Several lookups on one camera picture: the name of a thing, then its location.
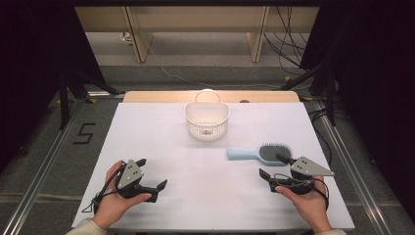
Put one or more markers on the person's right hand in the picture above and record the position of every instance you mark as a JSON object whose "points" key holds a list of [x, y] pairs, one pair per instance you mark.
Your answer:
{"points": [[310, 205]]}

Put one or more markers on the metal floor rail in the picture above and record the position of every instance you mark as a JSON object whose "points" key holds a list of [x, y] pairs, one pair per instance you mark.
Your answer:
{"points": [[357, 182], [31, 192]]}

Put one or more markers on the white plug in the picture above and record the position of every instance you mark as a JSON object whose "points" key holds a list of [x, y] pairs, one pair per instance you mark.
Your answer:
{"points": [[125, 36]]}

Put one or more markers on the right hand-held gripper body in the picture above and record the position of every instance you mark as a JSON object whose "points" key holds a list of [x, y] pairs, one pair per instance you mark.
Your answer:
{"points": [[308, 168]]}

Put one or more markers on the person's left hand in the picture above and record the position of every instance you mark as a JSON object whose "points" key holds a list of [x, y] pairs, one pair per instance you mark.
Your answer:
{"points": [[112, 204]]}

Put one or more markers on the black metal stand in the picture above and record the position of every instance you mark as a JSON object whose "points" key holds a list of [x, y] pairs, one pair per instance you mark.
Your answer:
{"points": [[63, 104], [331, 104]]}

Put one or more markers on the white plastic basket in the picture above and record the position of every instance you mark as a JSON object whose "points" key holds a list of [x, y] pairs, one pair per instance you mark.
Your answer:
{"points": [[207, 129]]}

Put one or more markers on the beige wooden desk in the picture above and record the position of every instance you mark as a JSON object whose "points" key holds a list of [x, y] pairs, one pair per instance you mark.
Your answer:
{"points": [[195, 19]]}

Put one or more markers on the wooden table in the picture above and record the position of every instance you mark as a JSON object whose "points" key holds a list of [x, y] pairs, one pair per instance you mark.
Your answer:
{"points": [[156, 97]]}

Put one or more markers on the black curtain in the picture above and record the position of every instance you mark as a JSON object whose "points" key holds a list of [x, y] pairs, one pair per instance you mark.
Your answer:
{"points": [[26, 65], [375, 81]]}

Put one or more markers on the white board table cover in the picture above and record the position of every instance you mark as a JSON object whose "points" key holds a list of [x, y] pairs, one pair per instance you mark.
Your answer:
{"points": [[189, 182]]}

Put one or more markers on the yellow tape piece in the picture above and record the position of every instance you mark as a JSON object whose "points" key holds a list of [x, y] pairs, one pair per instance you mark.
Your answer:
{"points": [[287, 78], [307, 98], [92, 100]]}

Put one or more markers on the light blue hairbrush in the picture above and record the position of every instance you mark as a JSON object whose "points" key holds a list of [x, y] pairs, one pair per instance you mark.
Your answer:
{"points": [[241, 154]]}

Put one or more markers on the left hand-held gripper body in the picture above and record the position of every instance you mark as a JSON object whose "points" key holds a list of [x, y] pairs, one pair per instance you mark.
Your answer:
{"points": [[129, 174]]}

